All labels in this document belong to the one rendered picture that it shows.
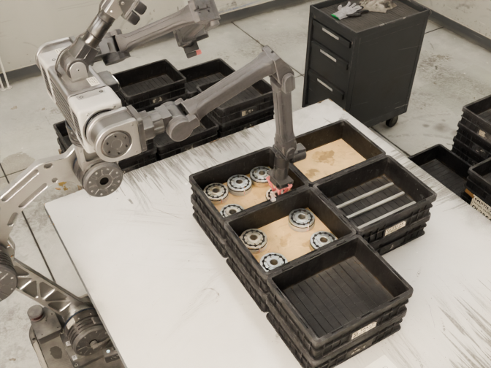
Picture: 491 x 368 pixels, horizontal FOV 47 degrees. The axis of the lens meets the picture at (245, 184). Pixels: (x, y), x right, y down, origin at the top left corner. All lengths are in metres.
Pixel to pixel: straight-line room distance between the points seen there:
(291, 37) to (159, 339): 3.74
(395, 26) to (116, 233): 2.14
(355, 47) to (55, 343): 2.29
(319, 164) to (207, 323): 0.88
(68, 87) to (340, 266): 1.12
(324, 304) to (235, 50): 3.42
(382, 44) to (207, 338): 2.25
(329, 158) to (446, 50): 2.99
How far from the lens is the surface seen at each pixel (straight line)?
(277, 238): 2.18
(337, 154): 2.58
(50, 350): 2.71
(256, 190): 2.36
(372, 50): 3.62
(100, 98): 1.69
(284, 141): 2.06
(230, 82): 1.74
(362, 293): 2.05
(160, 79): 3.77
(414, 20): 3.78
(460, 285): 2.34
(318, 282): 2.05
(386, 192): 2.43
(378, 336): 2.08
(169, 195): 2.56
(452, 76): 5.01
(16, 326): 3.15
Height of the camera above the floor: 2.43
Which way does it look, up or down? 42 degrees down
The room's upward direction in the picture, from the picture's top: straight up
